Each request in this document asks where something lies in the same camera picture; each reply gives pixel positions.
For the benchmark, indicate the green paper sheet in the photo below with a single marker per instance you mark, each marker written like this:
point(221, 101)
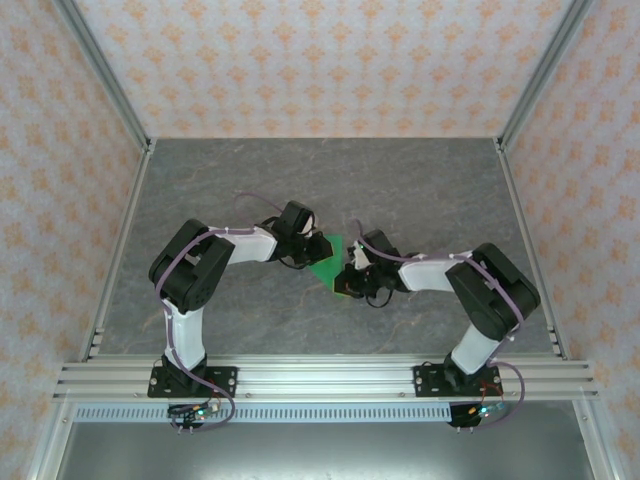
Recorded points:
point(325, 272)

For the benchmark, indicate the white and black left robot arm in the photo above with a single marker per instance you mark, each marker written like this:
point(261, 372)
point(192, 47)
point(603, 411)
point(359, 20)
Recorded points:
point(192, 270)

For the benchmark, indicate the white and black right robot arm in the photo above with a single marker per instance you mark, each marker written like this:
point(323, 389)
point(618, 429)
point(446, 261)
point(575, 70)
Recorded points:
point(495, 290)

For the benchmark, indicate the grey metal sheet panel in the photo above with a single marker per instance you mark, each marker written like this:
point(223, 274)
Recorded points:
point(320, 452)

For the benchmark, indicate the small control board with LED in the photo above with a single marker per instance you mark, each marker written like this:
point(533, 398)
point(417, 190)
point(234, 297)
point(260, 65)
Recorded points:
point(482, 411)
point(200, 412)

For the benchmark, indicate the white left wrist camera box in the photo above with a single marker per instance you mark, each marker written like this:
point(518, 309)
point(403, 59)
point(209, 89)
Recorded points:
point(309, 225)

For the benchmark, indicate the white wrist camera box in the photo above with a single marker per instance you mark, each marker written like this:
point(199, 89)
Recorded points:
point(361, 257)
point(309, 225)

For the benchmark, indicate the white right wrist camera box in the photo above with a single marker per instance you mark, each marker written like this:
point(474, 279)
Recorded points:
point(361, 257)

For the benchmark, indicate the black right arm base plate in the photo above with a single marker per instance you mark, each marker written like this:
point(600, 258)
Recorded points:
point(425, 382)

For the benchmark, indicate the aluminium mounting rail beam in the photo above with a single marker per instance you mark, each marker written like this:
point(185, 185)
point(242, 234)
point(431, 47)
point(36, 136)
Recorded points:
point(325, 380)

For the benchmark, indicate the aluminium table side rail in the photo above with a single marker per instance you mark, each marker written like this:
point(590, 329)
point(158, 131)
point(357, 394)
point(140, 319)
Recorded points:
point(513, 190)
point(137, 190)

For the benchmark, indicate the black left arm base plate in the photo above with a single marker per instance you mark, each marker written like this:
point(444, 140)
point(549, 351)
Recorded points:
point(225, 382)

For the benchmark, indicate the aluminium frame post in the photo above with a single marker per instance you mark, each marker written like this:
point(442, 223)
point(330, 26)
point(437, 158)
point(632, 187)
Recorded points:
point(542, 70)
point(106, 70)

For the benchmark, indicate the aluminium frame leg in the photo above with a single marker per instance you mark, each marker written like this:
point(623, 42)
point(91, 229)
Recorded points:
point(47, 445)
point(595, 445)

